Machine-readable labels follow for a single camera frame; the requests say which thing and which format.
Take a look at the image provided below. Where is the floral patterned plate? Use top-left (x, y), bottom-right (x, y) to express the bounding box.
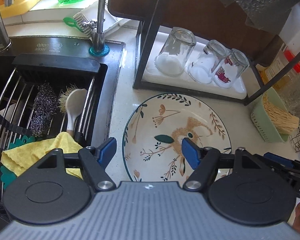
top-left (122, 93), bottom-right (232, 185)

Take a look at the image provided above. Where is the green basket with noodles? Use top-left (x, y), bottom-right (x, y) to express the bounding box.
top-left (250, 88), bottom-right (299, 143)

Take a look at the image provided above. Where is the steel wool scrubber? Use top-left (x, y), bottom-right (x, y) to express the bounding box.
top-left (29, 83), bottom-right (58, 137)

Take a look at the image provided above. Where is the yellow cleaning cloth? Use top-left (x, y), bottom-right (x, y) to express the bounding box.
top-left (1, 132), bottom-right (82, 176)

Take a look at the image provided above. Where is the white drip tray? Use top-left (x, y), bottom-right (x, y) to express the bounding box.
top-left (142, 31), bottom-right (247, 100)

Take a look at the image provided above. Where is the textured glass mug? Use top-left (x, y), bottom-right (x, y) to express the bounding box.
top-left (277, 73), bottom-right (300, 112)

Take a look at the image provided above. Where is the upturned glass middle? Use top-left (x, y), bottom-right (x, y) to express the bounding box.
top-left (187, 40), bottom-right (230, 84)

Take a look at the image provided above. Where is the upturned glass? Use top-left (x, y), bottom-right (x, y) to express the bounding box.
top-left (213, 49), bottom-right (250, 88)
top-left (187, 40), bottom-right (230, 84)
top-left (154, 27), bottom-right (197, 77)

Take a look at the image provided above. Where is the upturned glass right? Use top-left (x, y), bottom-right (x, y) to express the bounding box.
top-left (213, 49), bottom-right (250, 88)

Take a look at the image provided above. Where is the upturned glass left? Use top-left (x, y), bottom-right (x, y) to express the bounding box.
top-left (154, 27), bottom-right (197, 77)

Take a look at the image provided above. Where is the red lid plastic jar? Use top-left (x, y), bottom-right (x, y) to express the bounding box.
top-left (260, 48), bottom-right (300, 92)

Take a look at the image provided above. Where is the brown wooden cutting board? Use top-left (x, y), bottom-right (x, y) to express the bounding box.
top-left (108, 0), bottom-right (283, 66)

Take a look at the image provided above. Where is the white handled dish brush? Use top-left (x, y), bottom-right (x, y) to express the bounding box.
top-left (58, 85), bottom-right (88, 137)

